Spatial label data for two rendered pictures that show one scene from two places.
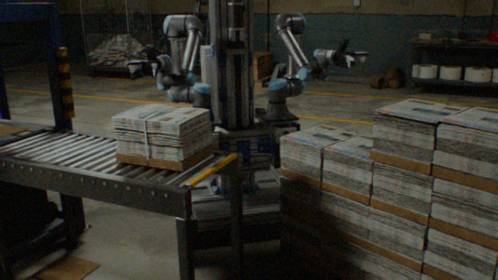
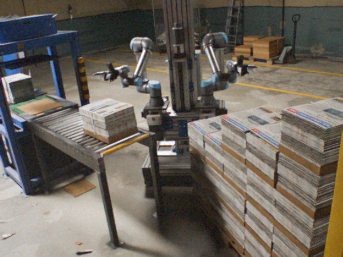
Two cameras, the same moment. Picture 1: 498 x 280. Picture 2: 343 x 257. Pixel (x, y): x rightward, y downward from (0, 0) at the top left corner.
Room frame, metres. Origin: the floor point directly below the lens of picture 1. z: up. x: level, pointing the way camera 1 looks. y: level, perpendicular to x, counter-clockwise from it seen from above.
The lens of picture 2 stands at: (-0.02, -1.07, 1.84)
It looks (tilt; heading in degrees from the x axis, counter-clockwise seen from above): 23 degrees down; 23
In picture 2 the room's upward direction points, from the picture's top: 5 degrees counter-clockwise
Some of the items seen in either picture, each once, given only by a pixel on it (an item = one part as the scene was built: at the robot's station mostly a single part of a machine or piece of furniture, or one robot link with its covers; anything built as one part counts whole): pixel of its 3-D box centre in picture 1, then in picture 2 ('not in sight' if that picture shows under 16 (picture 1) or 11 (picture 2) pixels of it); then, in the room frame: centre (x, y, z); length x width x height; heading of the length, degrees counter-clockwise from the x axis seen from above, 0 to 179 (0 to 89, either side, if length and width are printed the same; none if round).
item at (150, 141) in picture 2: (134, 150); (107, 123); (2.45, 0.66, 0.74); 1.34 x 0.05 x 0.12; 66
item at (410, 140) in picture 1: (421, 134); (257, 134); (2.00, -0.78, 0.95); 0.38 x 0.29 x 0.23; 134
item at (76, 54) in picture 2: (64, 124); (85, 101); (2.92, 1.24, 0.77); 0.09 x 0.09 x 1.55; 66
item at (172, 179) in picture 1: (188, 171); (116, 142); (2.01, 0.30, 0.78); 0.47 x 0.05 x 0.05; 156
